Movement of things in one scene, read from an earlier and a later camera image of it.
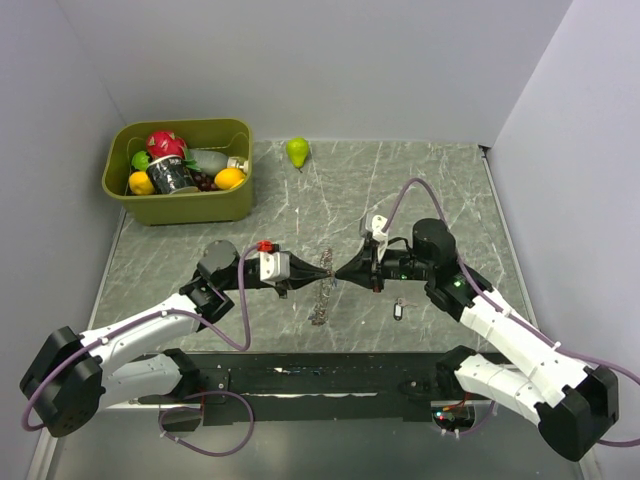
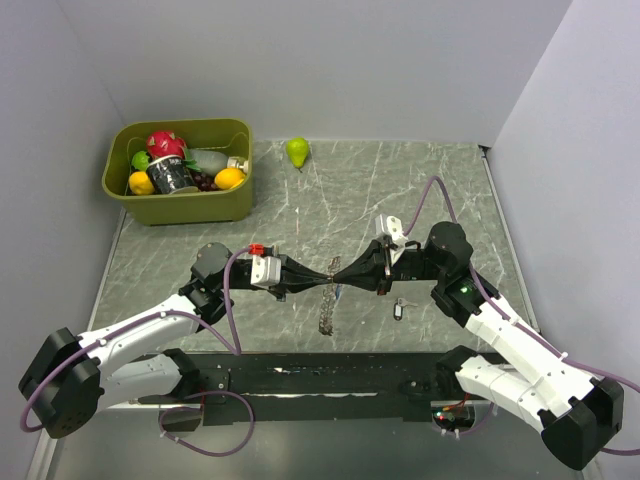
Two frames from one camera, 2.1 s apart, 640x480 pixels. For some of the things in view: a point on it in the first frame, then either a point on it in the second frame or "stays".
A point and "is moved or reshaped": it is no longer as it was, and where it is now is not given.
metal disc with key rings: x=321 y=312 is moved or reshaped
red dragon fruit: x=164 y=143 stays
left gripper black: x=301 y=273 stays
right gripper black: x=365 y=268 stays
